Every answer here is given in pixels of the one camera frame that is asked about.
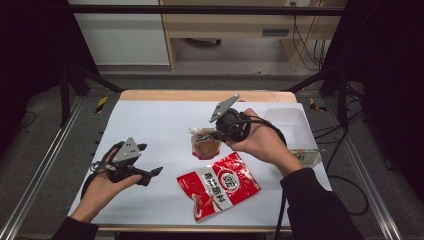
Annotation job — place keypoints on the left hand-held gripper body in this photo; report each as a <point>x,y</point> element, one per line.
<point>128,153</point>

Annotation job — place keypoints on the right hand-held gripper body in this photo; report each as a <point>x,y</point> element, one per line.
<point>233,126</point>

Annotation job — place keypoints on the orange spout pouch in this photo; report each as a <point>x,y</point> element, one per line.
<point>205,148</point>

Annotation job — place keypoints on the red and white sauce packet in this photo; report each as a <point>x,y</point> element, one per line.
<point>216,186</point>

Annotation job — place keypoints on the clear plastic container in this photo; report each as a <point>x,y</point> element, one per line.
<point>293,123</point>

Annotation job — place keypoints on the person's right hand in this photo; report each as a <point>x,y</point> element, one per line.
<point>266,143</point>

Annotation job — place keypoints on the person's left hand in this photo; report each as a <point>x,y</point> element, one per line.
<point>100,193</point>

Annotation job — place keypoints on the white table mat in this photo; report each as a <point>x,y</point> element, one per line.
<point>160,116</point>

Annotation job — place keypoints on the wooden table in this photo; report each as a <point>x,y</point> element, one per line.
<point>180,95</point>

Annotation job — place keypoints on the yellow and black tape strip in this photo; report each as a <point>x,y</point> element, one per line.
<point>313,104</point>
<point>101,104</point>

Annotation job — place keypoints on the black metal stand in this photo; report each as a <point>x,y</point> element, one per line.
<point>76,80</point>
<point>336,83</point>

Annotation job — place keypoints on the wooden desk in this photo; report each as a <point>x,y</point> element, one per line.
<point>233,23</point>

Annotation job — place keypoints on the white cabinet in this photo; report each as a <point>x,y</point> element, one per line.
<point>123,36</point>

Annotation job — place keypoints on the black horizontal bar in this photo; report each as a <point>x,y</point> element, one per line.
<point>200,10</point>

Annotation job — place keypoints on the black curtain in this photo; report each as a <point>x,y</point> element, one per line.
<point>30,50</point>
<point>390,83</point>

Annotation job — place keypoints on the aluminium floor rail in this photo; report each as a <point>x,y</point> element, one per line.
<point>366,173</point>
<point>43,163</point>

